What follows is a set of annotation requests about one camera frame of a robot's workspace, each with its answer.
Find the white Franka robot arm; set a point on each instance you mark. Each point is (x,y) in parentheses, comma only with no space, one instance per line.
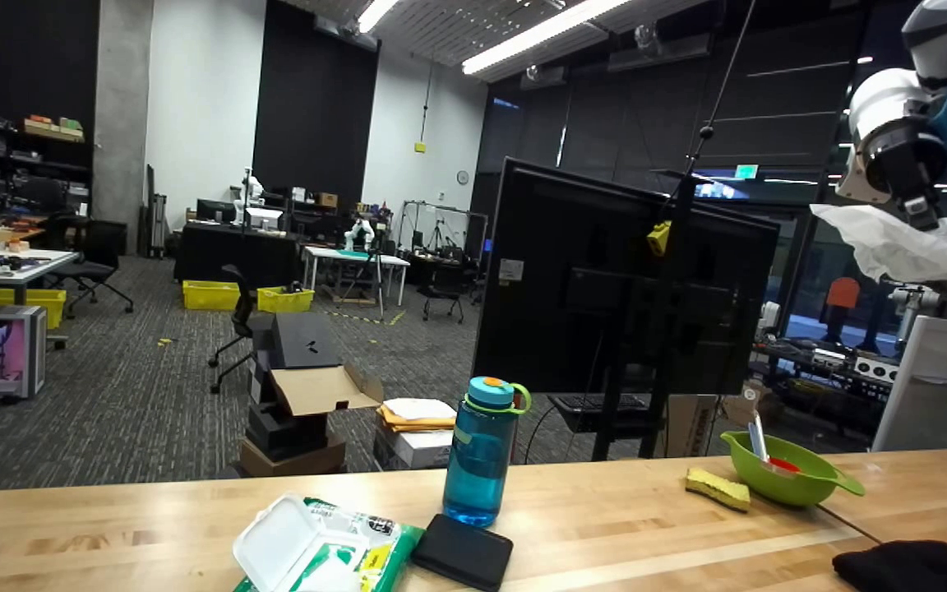
(936,44)

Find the white panel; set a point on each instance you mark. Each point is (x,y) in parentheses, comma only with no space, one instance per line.
(937,383)

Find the stacked sponges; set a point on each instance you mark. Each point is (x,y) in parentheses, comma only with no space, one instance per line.
(416,417)

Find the large black panel on stand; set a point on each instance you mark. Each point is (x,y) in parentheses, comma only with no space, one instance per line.
(605,297)

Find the yellow sponge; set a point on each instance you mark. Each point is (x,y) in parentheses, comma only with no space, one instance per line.
(717,487)

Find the black office chair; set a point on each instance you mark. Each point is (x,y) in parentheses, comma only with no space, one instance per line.
(239,329)

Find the flat white box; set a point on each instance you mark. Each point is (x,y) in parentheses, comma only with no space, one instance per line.
(419,450)

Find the yellow storage bin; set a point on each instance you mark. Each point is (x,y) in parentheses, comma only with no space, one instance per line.
(212,297)
(285,300)
(13,300)

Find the small yellow clip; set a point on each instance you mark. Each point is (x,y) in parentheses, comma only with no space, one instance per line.
(662,237)

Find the dark box on cardboard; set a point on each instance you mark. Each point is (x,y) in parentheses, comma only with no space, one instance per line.
(303,343)

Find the grey work desk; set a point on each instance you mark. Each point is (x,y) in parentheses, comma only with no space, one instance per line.
(0,266)

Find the black equipment shelf rack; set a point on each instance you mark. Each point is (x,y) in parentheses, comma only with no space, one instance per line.
(24,166)

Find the short ceiling light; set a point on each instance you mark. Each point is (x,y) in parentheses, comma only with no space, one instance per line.
(376,15)

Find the white table with equipment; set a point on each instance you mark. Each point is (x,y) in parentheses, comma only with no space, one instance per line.
(358,266)

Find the black phone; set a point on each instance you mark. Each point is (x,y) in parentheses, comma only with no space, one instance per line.
(461,550)

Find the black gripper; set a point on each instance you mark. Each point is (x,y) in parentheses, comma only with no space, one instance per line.
(901,163)

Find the open cardboard box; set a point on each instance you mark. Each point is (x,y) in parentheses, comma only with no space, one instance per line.
(315,423)

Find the black folded cloth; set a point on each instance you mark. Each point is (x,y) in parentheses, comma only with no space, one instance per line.
(907,567)

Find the orange small bowl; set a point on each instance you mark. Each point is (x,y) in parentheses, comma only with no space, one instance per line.
(783,464)

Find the green tissue pack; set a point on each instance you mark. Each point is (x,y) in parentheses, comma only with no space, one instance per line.
(319,547)

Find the long black desk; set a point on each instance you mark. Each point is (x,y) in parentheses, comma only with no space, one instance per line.
(230,251)

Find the long ceiling light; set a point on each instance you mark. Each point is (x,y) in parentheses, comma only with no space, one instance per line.
(540,36)

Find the blue water bottle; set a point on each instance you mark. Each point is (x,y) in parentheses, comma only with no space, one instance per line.
(483,462)

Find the clear plastic utensil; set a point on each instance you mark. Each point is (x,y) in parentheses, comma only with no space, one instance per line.
(760,435)

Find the electronics rack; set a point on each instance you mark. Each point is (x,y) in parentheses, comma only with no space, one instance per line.
(835,349)

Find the green plastic bowl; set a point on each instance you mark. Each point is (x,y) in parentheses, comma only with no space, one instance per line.
(791,487)

